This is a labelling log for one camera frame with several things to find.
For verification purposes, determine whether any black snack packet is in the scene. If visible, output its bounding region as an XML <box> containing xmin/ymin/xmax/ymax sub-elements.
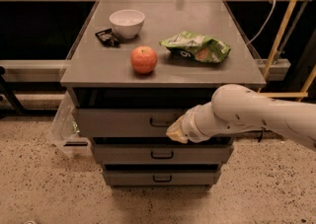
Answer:
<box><xmin>95</xmin><ymin>29</ymin><xmax>119</xmax><ymax>47</ymax></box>

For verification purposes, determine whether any grey top drawer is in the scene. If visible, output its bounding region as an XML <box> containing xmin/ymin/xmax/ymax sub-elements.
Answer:
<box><xmin>72</xmin><ymin>109</ymin><xmax>185</xmax><ymax>137</ymax></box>

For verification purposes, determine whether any black drawer handle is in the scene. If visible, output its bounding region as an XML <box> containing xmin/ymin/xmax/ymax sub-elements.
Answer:
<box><xmin>149</xmin><ymin>118</ymin><xmax>173</xmax><ymax>127</ymax></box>

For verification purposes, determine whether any white cable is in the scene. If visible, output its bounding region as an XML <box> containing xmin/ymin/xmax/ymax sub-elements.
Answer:
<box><xmin>246</xmin><ymin>0</ymin><xmax>277</xmax><ymax>46</ymax></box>

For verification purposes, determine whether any grey middle drawer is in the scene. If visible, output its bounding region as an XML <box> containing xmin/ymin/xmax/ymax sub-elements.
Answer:
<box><xmin>92</xmin><ymin>144</ymin><xmax>233</xmax><ymax>165</ymax></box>

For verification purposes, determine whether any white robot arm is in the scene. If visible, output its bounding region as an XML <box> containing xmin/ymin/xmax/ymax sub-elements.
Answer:
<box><xmin>166</xmin><ymin>84</ymin><xmax>316</xmax><ymax>150</ymax></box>

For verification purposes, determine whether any green chip bag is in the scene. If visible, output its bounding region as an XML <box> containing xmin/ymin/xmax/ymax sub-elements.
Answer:
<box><xmin>160</xmin><ymin>31</ymin><xmax>231</xmax><ymax>63</ymax></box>

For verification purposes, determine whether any white ceramic bowl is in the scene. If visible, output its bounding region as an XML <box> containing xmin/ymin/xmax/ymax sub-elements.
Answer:
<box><xmin>110</xmin><ymin>9</ymin><xmax>145</xmax><ymax>38</ymax></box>

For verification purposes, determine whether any clear plastic bag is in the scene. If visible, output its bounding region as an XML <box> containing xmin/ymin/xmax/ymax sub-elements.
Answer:
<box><xmin>48</xmin><ymin>93</ymin><xmax>92</xmax><ymax>158</ymax></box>

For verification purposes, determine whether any red apple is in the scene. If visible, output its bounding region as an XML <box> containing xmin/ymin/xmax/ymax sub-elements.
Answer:
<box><xmin>130</xmin><ymin>46</ymin><xmax>157</xmax><ymax>74</ymax></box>

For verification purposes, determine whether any grey drawer cabinet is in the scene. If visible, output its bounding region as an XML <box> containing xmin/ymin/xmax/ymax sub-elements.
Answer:
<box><xmin>61</xmin><ymin>0</ymin><xmax>265</xmax><ymax>172</ymax></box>

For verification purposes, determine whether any grey drawer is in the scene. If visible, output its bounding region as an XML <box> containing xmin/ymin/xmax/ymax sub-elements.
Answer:
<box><xmin>72</xmin><ymin>109</ymin><xmax>185</xmax><ymax>137</ymax></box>
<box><xmin>92</xmin><ymin>144</ymin><xmax>233</xmax><ymax>165</ymax></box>
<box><xmin>103</xmin><ymin>171</ymin><xmax>221</xmax><ymax>187</ymax></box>

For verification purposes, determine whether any yellow metal frame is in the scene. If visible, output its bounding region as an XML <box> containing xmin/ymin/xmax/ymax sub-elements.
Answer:
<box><xmin>256</xmin><ymin>0</ymin><xmax>316</xmax><ymax>103</ymax></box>

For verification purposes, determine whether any grey bottom drawer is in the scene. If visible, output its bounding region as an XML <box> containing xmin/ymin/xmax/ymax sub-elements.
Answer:
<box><xmin>103</xmin><ymin>171</ymin><xmax>221</xmax><ymax>187</ymax></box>

